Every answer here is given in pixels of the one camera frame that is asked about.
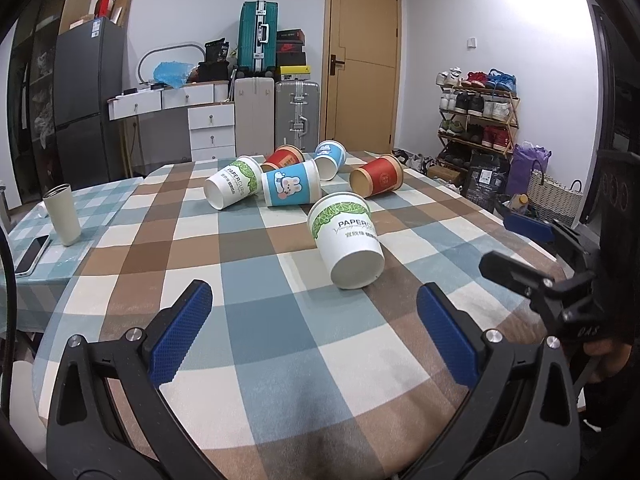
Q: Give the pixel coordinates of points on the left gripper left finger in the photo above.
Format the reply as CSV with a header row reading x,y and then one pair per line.
x,y
108,419

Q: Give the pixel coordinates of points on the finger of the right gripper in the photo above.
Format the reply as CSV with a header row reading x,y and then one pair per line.
x,y
537,229
528,282

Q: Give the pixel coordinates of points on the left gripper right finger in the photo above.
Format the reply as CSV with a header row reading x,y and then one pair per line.
x,y
519,418

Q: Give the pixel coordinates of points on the white green paper cup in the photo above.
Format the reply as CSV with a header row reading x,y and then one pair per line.
x,y
240,179
344,232

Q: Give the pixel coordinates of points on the red gold paper cup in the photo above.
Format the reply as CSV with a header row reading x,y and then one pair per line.
x,y
381,175

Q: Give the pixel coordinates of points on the blue white paper cup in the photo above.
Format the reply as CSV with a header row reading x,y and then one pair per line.
x,y
329,156

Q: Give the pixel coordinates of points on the blue rabbit paper cup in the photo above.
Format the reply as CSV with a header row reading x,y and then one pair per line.
x,y
298,184

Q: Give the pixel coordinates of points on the red cup behind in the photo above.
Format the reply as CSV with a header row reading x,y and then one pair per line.
x,y
286,155

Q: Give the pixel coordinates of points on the person's right hand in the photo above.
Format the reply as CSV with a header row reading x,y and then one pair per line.
x,y
616,360

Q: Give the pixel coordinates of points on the woven basket bag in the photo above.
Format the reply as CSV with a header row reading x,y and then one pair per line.
x,y
551,199

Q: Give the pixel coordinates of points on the purple bag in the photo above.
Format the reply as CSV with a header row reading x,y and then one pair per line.
x,y
526,157

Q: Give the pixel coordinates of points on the black printed bag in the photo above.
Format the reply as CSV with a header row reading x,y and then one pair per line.
x,y
486,179

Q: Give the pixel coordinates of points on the shoe rack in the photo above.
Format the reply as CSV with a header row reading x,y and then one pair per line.
x,y
478,116

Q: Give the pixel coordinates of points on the smartphone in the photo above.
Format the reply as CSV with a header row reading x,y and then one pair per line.
x,y
32,256

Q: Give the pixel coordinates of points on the checkered tablecloth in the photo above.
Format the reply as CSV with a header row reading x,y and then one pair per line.
x,y
291,377

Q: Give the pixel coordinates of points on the white tumbler mug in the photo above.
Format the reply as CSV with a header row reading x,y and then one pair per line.
x,y
60,205

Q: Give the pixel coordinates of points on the wooden door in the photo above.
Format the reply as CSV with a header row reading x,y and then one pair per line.
x,y
361,72

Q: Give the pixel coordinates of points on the silver suitcase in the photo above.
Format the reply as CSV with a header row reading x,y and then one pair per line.
x,y
297,114

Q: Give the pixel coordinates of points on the white drawer desk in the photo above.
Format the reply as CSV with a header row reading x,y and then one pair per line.
x,y
166,126

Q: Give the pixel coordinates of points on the stack of shoe boxes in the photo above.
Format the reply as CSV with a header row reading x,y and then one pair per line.
x,y
291,55

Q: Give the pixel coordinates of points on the beige suitcase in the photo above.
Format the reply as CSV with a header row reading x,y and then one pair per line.
x,y
254,116

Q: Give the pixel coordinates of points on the blue plastic bag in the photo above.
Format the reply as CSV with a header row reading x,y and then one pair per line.
x,y
172,73

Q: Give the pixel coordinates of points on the black refrigerator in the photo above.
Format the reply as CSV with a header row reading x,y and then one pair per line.
x,y
87,73

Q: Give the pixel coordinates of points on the teal suitcase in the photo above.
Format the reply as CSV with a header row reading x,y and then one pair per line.
x,y
257,43

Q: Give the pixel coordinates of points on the dark glass cabinet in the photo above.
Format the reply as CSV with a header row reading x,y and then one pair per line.
x,y
29,101

